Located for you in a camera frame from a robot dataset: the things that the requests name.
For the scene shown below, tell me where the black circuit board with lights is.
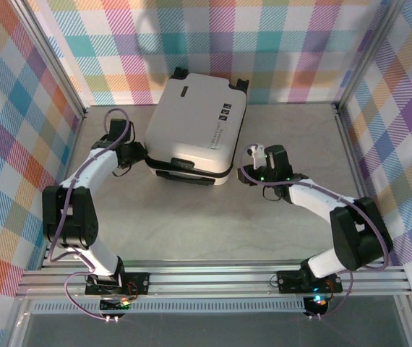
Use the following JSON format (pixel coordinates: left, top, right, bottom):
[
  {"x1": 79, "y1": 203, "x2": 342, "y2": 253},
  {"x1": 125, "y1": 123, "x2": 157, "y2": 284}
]
[
  {"x1": 99, "y1": 296, "x2": 133, "y2": 313},
  {"x1": 304, "y1": 295, "x2": 330, "y2": 316}
]

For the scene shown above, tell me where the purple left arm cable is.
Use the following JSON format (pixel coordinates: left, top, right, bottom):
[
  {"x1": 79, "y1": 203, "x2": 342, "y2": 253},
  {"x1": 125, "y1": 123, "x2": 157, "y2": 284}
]
[{"x1": 48, "y1": 107, "x2": 137, "y2": 321}]

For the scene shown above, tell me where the slotted grey cable duct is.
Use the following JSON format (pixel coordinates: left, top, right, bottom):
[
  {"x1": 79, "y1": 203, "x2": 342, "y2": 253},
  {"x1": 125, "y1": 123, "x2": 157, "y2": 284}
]
[{"x1": 32, "y1": 298, "x2": 310, "y2": 314}]

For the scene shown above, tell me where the white hard-shell suitcase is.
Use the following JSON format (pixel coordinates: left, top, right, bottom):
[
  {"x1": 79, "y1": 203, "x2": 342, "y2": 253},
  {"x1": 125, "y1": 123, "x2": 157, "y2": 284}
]
[{"x1": 143, "y1": 67, "x2": 249, "y2": 187}]

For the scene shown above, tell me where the aluminium corner post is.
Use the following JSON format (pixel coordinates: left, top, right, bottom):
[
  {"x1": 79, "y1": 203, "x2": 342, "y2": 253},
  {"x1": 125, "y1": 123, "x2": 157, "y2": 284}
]
[
  {"x1": 334, "y1": 0, "x2": 408, "y2": 113},
  {"x1": 10, "y1": 0, "x2": 87, "y2": 120}
]

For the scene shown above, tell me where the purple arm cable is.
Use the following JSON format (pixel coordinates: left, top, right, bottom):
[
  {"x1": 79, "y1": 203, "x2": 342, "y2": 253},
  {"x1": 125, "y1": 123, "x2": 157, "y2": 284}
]
[
  {"x1": 48, "y1": 107, "x2": 137, "y2": 321},
  {"x1": 240, "y1": 148, "x2": 390, "y2": 320}
]

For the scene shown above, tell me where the aluminium front rail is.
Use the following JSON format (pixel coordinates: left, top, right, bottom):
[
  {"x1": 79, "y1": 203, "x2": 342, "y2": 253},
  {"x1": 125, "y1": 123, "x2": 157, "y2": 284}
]
[{"x1": 16, "y1": 265, "x2": 412, "y2": 299}]

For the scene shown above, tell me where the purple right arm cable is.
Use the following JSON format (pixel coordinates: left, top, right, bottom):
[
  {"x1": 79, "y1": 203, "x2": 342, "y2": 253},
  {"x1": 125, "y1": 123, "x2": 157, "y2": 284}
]
[{"x1": 240, "y1": 148, "x2": 390, "y2": 320}]

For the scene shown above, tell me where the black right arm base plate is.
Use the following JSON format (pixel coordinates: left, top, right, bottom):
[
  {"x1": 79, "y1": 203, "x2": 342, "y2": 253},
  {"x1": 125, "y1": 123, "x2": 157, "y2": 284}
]
[{"x1": 277, "y1": 269, "x2": 344, "y2": 294}]

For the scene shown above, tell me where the aluminium side rail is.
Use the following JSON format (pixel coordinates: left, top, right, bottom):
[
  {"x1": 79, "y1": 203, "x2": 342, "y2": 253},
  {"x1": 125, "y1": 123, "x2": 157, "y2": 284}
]
[{"x1": 332, "y1": 103, "x2": 409, "y2": 270}]

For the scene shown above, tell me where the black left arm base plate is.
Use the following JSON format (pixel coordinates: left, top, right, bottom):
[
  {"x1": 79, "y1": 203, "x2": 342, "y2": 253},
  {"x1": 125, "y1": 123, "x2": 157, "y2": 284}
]
[{"x1": 85, "y1": 271, "x2": 151, "y2": 296}]

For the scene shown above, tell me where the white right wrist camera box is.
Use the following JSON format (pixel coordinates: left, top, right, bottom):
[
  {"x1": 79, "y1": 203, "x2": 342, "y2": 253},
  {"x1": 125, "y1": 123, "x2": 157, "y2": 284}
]
[{"x1": 248, "y1": 143, "x2": 267, "y2": 169}]

